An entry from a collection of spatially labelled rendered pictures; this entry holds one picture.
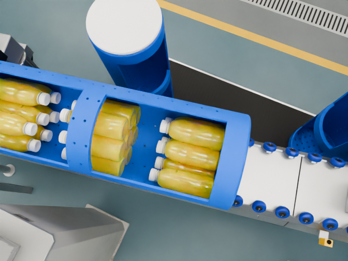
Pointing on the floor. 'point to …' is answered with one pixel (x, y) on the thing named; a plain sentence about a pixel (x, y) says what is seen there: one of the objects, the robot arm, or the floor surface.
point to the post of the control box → (15, 188)
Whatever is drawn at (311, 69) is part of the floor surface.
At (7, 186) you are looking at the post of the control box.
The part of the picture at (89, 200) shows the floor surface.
